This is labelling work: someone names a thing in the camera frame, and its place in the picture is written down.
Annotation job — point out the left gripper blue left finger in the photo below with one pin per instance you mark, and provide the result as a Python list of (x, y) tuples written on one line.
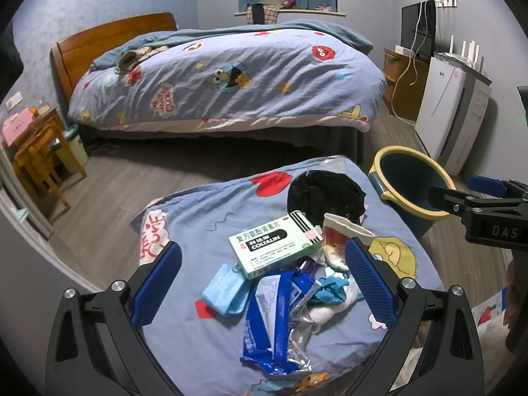
[(150, 284)]

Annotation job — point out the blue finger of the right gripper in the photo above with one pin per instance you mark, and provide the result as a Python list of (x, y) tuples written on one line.
[(451, 201), (488, 186)]

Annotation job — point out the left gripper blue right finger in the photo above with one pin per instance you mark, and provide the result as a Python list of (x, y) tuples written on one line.
[(369, 273)]

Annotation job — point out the paper cup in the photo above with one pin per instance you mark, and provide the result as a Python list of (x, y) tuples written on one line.
[(337, 230)]

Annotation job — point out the light blue face mask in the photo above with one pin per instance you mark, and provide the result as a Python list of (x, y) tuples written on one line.
[(228, 291)]

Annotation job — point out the Coltalin medicine box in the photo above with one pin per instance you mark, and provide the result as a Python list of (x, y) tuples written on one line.
[(275, 244)]

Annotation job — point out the blue white wipes wrapper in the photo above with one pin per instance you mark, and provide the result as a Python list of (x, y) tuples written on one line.
[(275, 332)]

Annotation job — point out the black plastic bag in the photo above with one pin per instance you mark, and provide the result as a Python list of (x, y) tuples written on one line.
[(317, 192)]

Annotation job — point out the white tissue wad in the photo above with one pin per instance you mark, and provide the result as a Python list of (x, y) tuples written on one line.
[(322, 314)]

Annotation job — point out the yellow teal trash bin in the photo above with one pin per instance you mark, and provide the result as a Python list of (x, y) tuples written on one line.
[(402, 177)]

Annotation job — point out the near bed cartoon blue cover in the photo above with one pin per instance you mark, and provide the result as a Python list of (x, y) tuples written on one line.
[(198, 348)]

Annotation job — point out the white air purifier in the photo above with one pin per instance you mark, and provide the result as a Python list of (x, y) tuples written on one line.
[(453, 107)]

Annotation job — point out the strawberry printed carton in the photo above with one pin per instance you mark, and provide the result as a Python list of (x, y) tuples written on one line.
[(496, 306)]

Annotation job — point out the white router with antennas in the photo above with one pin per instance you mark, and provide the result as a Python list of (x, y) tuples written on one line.
[(469, 54)]

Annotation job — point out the wooden nightstand right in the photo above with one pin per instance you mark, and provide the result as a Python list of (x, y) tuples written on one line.
[(406, 83)]

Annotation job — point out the black monitor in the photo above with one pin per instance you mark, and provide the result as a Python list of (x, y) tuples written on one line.
[(418, 29)]

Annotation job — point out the wooden side table left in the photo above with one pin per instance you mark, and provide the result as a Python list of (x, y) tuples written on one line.
[(34, 160)]

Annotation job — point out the small white green bin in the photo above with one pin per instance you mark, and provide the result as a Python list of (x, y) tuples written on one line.
[(73, 138)]

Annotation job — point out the large bed cartoon duvet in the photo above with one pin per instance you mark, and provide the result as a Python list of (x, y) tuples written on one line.
[(294, 74)]

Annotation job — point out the pink box on table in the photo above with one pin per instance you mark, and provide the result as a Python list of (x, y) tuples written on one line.
[(15, 125)]

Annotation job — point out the wooden headboard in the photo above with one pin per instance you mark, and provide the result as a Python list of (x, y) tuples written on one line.
[(72, 56)]

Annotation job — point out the window sill clutter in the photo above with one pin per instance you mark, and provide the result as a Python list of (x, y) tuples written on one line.
[(267, 11)]

